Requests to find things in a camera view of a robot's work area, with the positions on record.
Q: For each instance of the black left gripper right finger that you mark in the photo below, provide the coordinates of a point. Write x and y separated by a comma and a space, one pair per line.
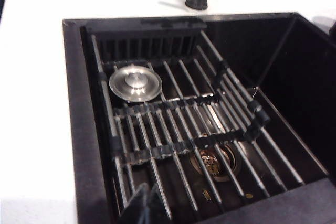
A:
156, 208

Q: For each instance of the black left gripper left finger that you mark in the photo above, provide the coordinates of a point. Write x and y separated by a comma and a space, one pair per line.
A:
135, 208

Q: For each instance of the metal sink drain strainer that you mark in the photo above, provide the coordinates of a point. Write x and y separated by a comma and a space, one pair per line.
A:
212, 163

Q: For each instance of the black roll-up sink rack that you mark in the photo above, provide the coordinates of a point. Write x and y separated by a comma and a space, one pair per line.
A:
183, 119

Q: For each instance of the silver round sink stopper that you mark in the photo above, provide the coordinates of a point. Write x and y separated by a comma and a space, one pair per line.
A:
135, 82

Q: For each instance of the black slotted sink caddy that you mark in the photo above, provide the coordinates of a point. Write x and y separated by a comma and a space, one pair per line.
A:
147, 40

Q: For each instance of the black kitchen sink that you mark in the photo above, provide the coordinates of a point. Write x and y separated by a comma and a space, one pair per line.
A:
302, 90

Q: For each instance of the small gold oval sticker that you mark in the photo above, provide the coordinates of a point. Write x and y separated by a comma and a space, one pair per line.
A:
207, 194
249, 196

